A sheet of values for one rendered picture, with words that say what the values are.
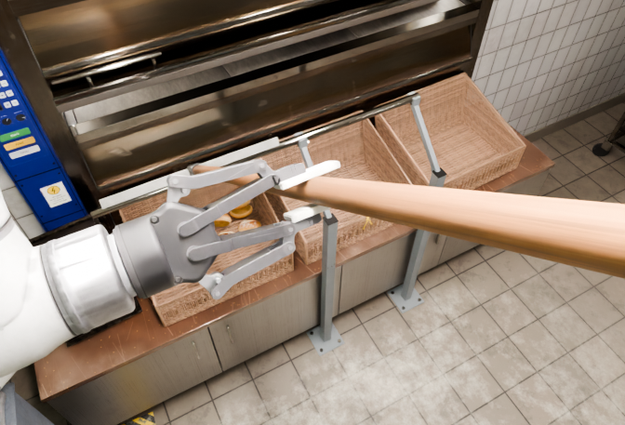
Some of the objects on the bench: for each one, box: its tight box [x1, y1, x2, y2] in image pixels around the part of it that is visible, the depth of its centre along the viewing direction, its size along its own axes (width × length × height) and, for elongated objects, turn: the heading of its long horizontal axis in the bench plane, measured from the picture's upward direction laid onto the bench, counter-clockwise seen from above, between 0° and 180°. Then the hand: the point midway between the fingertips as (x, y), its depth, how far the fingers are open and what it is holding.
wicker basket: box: [119, 182, 294, 327], centre depth 206 cm, size 49×56×28 cm
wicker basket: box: [257, 110, 414, 265], centre depth 224 cm, size 49×56×28 cm
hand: (312, 191), depth 55 cm, fingers closed on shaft, 3 cm apart
